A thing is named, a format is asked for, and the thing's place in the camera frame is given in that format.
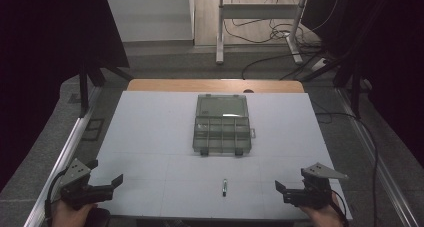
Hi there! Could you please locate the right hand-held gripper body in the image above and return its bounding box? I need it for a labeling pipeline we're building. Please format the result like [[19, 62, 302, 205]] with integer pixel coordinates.
[[283, 162, 349, 210]]

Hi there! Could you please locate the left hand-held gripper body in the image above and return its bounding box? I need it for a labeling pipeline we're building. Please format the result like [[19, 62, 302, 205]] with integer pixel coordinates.
[[59, 158, 114, 211]]

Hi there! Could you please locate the person's right hand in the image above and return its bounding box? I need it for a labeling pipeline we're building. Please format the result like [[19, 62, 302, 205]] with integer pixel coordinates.
[[299, 192, 348, 227]]

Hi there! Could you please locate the person's left hand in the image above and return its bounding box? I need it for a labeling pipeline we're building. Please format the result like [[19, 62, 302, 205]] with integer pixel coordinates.
[[51, 200, 98, 227]]

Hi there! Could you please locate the white table cover board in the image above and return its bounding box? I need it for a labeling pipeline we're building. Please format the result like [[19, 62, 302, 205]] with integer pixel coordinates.
[[87, 90, 354, 221]]

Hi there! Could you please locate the black metal stand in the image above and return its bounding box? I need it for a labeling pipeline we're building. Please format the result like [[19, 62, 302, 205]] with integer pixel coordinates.
[[299, 51, 365, 120], [77, 53, 135, 119]]

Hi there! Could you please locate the clear grey compartment box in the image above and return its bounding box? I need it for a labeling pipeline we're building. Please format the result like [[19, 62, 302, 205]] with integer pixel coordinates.
[[192, 93, 257, 157]]

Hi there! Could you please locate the dark curtain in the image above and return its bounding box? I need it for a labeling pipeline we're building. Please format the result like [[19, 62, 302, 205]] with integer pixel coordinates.
[[301, 0, 424, 170], [0, 0, 130, 193]]

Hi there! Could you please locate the white power strip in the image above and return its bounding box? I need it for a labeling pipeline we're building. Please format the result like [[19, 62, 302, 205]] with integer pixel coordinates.
[[310, 57, 330, 72]]

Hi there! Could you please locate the white cabinet panel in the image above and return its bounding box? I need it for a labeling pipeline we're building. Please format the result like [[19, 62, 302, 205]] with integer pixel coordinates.
[[105, 0, 196, 44]]

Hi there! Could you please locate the left hand-held gripper cable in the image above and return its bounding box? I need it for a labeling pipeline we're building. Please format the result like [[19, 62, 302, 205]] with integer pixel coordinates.
[[44, 168, 69, 221]]

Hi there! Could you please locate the hand-held gripper cable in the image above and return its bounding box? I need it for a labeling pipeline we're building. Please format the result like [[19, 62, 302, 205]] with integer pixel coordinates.
[[44, 168, 69, 221], [329, 189, 350, 227]]

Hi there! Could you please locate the right hand-held gripper cable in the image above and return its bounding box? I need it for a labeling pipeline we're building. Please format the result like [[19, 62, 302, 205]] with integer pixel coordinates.
[[329, 189, 350, 227]]

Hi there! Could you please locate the aluminium rail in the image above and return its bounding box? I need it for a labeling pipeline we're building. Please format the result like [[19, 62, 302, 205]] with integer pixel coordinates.
[[22, 86, 103, 227], [335, 86, 422, 227]]

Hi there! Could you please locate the long black cable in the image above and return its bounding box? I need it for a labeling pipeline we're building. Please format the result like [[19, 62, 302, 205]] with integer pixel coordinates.
[[314, 111, 380, 227]]

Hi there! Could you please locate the black floor cable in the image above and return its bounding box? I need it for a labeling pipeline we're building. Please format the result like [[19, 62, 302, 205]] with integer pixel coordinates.
[[241, 51, 323, 81]]

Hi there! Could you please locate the tangle of black cables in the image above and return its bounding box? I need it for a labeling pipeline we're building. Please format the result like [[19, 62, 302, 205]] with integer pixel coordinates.
[[222, 0, 323, 50]]

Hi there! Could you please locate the white desk frame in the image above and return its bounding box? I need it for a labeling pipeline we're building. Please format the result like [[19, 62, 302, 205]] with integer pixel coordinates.
[[215, 0, 310, 66]]

